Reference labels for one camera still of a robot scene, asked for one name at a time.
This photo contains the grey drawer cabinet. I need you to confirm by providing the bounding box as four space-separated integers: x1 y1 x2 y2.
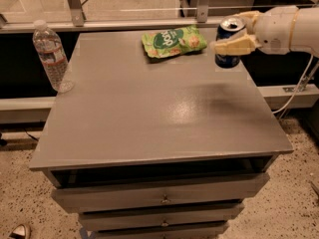
28 27 295 239

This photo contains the grey drawer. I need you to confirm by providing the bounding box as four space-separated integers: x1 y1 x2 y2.
79 202 244 231
52 173 269 213
96 222 228 239

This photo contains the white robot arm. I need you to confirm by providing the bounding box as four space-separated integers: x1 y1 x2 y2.
210 6 319 57

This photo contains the metal railing frame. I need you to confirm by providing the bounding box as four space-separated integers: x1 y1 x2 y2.
1 0 319 34

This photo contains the middle grey drawer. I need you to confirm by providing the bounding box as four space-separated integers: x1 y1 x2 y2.
79 202 244 231

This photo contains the top grey drawer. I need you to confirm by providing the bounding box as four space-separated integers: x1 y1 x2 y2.
52 173 269 213

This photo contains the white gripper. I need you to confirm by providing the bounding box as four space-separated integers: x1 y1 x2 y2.
209 6 299 56

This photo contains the blue pepsi can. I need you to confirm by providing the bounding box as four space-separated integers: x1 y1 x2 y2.
215 16 245 69

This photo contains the green rice chip bag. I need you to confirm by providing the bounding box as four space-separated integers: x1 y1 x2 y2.
142 25 207 59

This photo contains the shiny shoe tip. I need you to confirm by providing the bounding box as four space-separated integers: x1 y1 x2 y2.
9 224 31 239

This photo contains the clear plastic water bottle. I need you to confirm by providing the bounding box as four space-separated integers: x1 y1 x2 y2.
33 20 74 93

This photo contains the bottom grey drawer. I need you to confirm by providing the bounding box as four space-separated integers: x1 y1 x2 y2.
96 222 228 239

